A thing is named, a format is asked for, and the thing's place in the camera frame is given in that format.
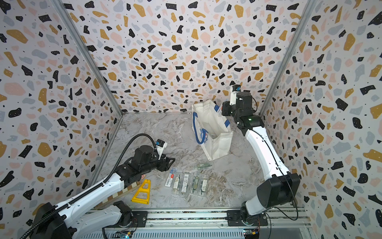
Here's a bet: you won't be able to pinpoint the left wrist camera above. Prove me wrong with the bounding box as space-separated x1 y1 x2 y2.
155 139 167 159

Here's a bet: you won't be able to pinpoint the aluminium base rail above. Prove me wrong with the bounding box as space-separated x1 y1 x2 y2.
73 208 315 239

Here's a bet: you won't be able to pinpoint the brown checkered chess board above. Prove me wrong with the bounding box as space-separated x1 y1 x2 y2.
94 179 144 210

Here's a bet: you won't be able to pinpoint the green compass set horizontal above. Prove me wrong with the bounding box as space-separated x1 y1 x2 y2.
196 162 214 170

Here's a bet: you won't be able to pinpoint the green compass set case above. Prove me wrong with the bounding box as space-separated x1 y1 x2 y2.
191 174 200 194

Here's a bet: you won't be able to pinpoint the yellow plastic triangular stand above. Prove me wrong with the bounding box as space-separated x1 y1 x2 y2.
131 179 151 205

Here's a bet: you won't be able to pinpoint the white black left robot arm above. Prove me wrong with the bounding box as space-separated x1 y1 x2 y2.
22 145 175 239

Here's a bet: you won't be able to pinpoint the clear compass set rightmost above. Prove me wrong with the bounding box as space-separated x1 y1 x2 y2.
200 176 209 196

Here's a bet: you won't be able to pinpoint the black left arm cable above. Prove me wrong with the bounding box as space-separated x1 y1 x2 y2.
17 133 157 239

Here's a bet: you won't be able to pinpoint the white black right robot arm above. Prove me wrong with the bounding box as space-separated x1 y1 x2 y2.
222 90 300 225

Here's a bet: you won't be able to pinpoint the white canvas bag blue handles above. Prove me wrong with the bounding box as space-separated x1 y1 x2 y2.
192 100 233 161

